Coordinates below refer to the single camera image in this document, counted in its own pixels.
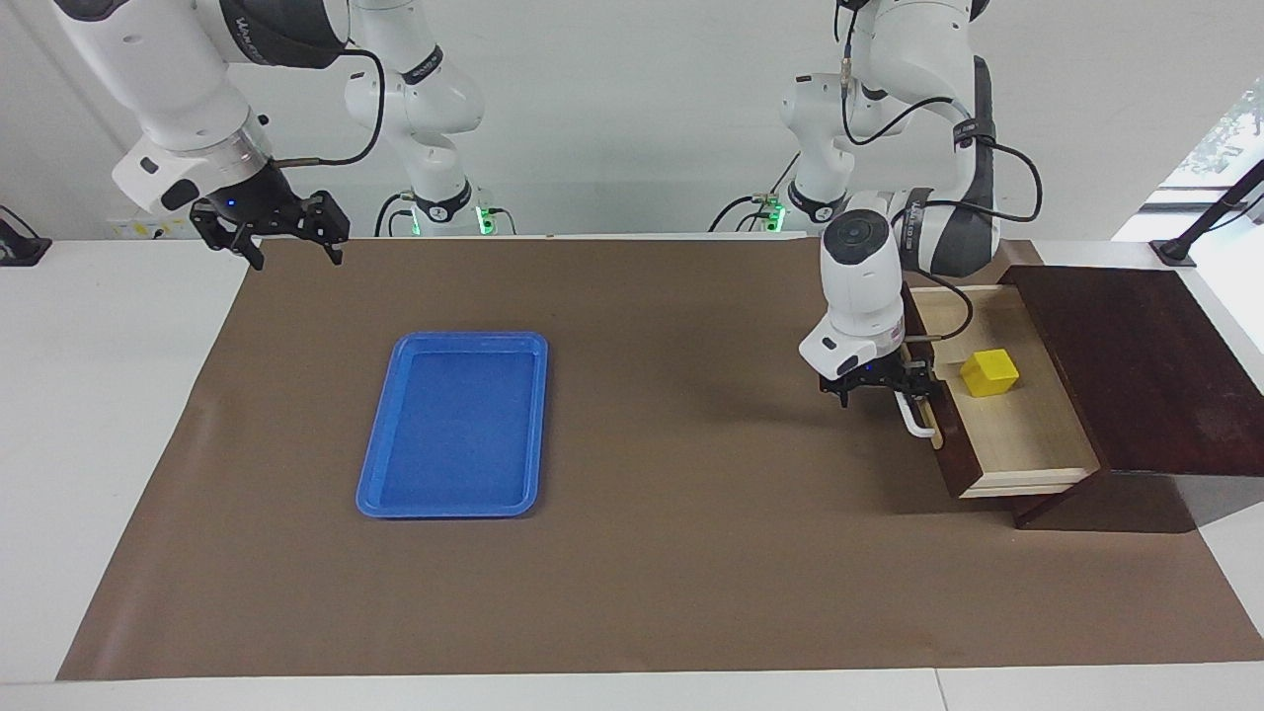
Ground blue plastic tray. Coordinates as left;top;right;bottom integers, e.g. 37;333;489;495
355;331;550;520

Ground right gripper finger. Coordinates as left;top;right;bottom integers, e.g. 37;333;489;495
299;191;352;266
190;202;266;272

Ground black arm base cable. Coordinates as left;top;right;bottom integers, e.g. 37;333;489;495
708;153;803;234
373;190;416;238

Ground black left arm base cable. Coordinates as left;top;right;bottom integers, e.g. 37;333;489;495
708;153;803;234

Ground yellow cube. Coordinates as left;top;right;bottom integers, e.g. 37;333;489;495
960;348;1020;399

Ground brown table mat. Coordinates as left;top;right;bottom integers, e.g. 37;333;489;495
56;235;1264;682

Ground wooden drawer with white handle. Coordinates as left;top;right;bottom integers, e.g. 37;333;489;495
894;283;1102;500

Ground dark wooden cabinet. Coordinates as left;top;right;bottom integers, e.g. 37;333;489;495
997;264;1264;535

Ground black right arm base cable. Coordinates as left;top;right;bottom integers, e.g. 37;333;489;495
373;190;416;238

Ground black table clamp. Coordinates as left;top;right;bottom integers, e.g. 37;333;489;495
0;204;52;268

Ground black camera stand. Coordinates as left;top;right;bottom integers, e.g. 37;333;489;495
1150;158;1264;270

